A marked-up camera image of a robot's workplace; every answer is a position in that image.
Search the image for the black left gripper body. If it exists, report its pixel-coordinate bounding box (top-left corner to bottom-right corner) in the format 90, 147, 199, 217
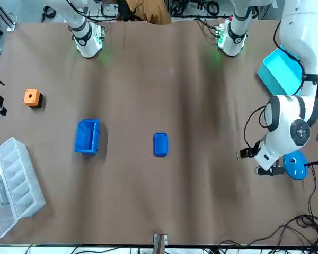
256, 165, 286, 177

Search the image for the orange button box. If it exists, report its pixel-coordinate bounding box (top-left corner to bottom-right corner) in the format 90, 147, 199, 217
23, 88, 44, 109

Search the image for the clear plastic organizer box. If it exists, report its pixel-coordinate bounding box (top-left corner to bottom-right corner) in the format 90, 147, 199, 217
0, 136, 47, 239

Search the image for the blue storage box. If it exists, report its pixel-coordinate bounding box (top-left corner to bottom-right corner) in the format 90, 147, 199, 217
74, 118, 101, 155

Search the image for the blue desk lamp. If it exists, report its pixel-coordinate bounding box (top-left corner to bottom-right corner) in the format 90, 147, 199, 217
282, 114, 318, 182

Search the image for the teal plastic bin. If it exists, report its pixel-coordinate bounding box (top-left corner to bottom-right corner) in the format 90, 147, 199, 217
256, 44, 318, 97

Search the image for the person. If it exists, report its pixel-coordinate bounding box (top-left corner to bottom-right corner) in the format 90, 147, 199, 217
116, 0, 173, 26

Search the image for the thin lamp cord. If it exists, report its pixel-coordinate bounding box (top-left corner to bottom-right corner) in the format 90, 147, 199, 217
306, 166, 318, 239

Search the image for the aluminium frame profile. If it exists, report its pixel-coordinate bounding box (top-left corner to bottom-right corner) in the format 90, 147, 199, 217
0, 0, 16, 32

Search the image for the aluminium post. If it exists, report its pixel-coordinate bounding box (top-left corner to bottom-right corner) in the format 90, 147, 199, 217
153, 233, 169, 254

